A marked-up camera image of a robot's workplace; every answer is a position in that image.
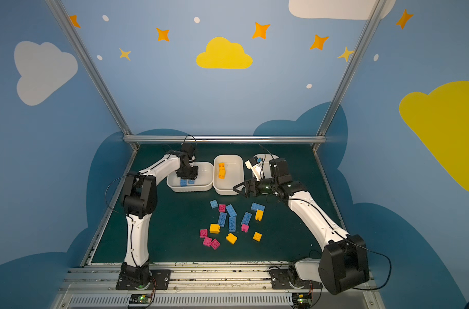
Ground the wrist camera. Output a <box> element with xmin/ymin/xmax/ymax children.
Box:
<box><xmin>181</xmin><ymin>142</ymin><xmax>197</xmax><ymax>162</ymax></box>
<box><xmin>245</xmin><ymin>157</ymin><xmax>264</xmax><ymax>181</ymax></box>

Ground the green circuit board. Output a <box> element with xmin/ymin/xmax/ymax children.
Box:
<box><xmin>128</xmin><ymin>294</ymin><xmax>153</xmax><ymax>308</ymax></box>
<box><xmin>291</xmin><ymin>294</ymin><xmax>313</xmax><ymax>309</ymax></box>

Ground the white plastic bin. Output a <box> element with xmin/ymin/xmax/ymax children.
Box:
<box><xmin>166</xmin><ymin>162</ymin><xmax>214</xmax><ymax>193</ymax></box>
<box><xmin>254</xmin><ymin>153</ymin><xmax>278</xmax><ymax>178</ymax></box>
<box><xmin>213</xmin><ymin>154</ymin><xmax>244</xmax><ymax>196</ymax></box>

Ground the right white plastic bin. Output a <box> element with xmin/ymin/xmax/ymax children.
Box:
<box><xmin>254</xmin><ymin>153</ymin><xmax>278</xmax><ymax>178</ymax></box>

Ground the left green circuit board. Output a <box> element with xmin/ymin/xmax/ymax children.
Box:
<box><xmin>128</xmin><ymin>294</ymin><xmax>153</xmax><ymax>308</ymax></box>

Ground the aluminium front rail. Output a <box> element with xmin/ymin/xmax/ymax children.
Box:
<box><xmin>52</xmin><ymin>261</ymin><xmax>385</xmax><ymax>308</ymax></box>

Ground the middle white plastic bin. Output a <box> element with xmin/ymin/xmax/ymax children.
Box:
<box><xmin>213</xmin><ymin>154</ymin><xmax>244</xmax><ymax>196</ymax></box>

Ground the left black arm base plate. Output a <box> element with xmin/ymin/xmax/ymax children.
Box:
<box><xmin>116</xmin><ymin>269</ymin><xmax>171</xmax><ymax>290</ymax></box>

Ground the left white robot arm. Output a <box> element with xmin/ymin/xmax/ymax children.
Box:
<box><xmin>119</xmin><ymin>142</ymin><xmax>198</xmax><ymax>288</ymax></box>

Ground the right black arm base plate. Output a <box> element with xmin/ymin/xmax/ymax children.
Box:
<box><xmin>268</xmin><ymin>267</ymin><xmax>310</xmax><ymax>290</ymax></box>

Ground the left white plastic bin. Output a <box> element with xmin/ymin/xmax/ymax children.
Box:
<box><xmin>166</xmin><ymin>162</ymin><xmax>214</xmax><ymax>193</ymax></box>

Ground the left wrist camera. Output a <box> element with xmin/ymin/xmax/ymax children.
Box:
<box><xmin>181</xmin><ymin>142</ymin><xmax>197</xmax><ymax>162</ymax></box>

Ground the right green circuit board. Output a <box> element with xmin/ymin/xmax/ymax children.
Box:
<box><xmin>291</xmin><ymin>294</ymin><xmax>313</xmax><ymax>309</ymax></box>

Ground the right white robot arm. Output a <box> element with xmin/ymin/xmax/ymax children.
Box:
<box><xmin>233</xmin><ymin>157</ymin><xmax>370</xmax><ymax>295</ymax></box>

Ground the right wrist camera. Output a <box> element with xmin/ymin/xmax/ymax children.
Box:
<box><xmin>245</xmin><ymin>157</ymin><xmax>264</xmax><ymax>181</ymax></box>

